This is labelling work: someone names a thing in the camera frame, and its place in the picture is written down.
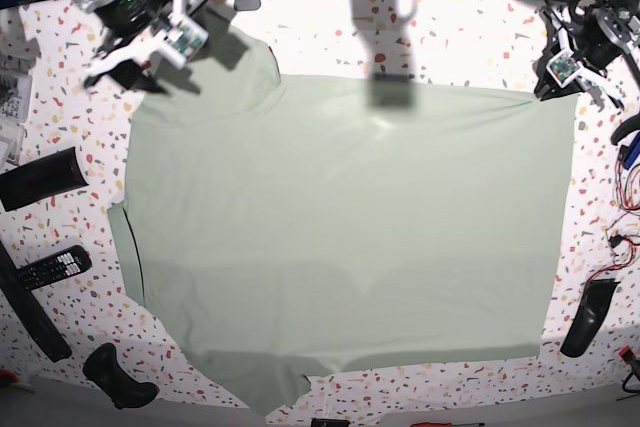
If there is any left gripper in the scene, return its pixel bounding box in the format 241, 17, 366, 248
534, 0, 624, 110

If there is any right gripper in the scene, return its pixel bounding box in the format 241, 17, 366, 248
83, 0, 173, 93

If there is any light green T-shirt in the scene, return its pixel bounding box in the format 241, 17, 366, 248
108, 11, 576, 415

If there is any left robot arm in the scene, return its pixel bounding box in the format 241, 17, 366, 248
534, 0, 639, 109

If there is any small clear plastic box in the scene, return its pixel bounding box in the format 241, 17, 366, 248
0, 121, 25, 166

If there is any black TV remote control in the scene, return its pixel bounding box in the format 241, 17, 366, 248
16, 245, 92, 291

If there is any long black bar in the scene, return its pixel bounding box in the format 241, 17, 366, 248
1, 245, 72, 362

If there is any black game controller grip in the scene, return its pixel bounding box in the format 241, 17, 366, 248
82, 343, 159, 410

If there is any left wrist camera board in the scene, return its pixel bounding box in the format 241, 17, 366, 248
546, 49, 582, 88

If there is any red and black wire bundle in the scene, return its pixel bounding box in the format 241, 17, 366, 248
574, 146, 640, 298

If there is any black curved handle piece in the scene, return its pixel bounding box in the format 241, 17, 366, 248
560, 279, 619, 358

